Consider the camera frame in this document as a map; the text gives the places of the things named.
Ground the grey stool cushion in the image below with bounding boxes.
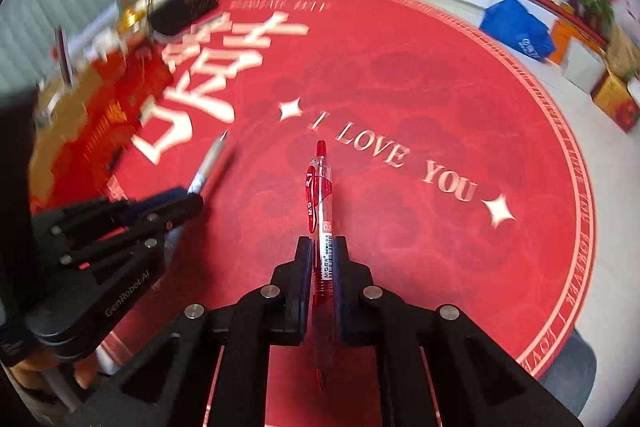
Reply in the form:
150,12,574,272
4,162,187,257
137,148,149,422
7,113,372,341
540,329,598,418

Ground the red and yellow box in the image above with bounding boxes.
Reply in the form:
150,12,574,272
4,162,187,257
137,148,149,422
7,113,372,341
590,74,640,132

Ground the round red printed mat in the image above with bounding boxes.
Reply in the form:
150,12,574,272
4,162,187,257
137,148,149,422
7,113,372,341
97,0,597,427

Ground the black radio device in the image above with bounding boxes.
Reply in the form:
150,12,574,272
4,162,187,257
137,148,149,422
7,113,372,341
147,0,218,38

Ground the gold tape roll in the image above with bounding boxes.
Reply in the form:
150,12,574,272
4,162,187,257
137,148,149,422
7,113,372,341
117,7,148,32

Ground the white paper bag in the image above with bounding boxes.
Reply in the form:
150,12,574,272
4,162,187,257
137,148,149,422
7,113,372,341
562,42,606,92

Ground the orange paper bag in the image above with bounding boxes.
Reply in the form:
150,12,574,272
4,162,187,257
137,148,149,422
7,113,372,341
550,19,576,65

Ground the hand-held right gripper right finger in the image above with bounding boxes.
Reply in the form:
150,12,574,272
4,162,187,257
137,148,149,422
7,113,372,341
332,236,586,427

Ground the clear red gel pen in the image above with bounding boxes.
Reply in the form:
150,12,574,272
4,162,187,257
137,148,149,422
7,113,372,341
302,139,335,390

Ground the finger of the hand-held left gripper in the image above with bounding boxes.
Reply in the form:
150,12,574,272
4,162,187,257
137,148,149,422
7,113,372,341
32,187,188,253
60,194,206,278

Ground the pale blue white pen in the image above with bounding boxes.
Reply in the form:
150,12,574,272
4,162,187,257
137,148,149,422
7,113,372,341
186,129,231,198

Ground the tan woven bag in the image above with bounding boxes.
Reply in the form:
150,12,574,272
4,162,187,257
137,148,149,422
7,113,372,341
605,27,640,80

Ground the red and gold gift box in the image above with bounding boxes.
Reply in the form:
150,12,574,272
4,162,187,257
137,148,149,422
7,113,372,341
27,42,176,212

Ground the potted plant with pink flowers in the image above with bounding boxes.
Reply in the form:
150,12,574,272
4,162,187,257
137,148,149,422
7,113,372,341
567,0,616,32

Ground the dark upright stick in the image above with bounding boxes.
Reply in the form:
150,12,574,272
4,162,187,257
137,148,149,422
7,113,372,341
55,27,73,85

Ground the blue bag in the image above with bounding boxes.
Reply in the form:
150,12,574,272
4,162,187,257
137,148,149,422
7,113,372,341
479,0,556,62

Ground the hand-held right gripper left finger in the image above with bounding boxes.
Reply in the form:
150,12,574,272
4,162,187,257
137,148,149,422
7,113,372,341
65,236,315,427

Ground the person's left hand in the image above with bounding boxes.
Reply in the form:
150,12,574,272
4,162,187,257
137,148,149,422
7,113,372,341
7,349,103,390

